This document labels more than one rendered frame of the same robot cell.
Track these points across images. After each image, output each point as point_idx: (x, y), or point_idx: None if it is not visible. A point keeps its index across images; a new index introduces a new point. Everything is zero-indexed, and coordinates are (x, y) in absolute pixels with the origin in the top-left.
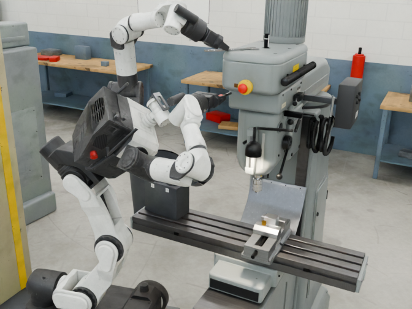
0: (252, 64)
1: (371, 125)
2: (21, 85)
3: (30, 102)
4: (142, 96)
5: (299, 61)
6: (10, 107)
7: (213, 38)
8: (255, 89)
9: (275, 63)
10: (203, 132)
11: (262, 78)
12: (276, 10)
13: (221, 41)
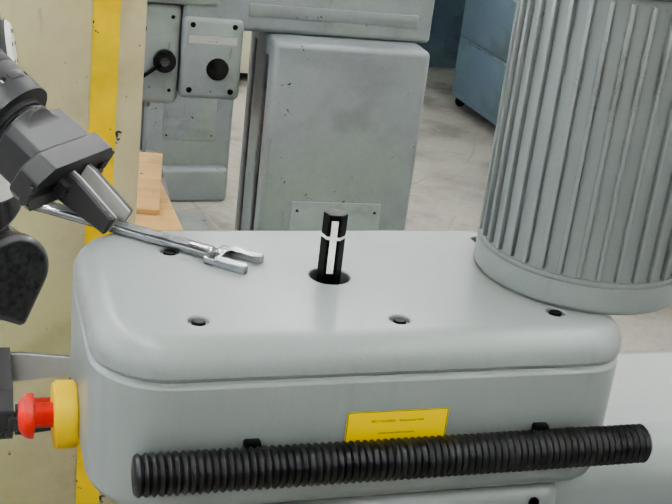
0: (82, 331)
1: None
2: (354, 140)
3: (370, 190)
4: (16, 288)
5: (457, 398)
6: (136, 188)
7: (18, 165)
8: (80, 443)
9: (116, 369)
10: None
11: (84, 411)
12: (504, 119)
13: (31, 185)
